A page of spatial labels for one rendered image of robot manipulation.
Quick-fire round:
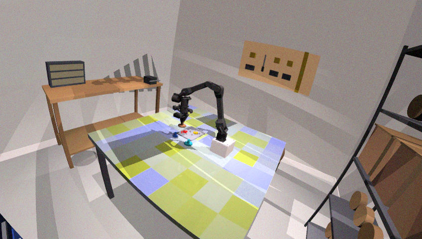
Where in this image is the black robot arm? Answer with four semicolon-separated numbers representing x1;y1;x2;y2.
171;81;228;143

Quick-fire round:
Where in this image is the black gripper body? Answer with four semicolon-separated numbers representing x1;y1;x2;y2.
173;104;193;119

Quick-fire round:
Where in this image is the teal gear with central post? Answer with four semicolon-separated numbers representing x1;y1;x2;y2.
184;139;192;146

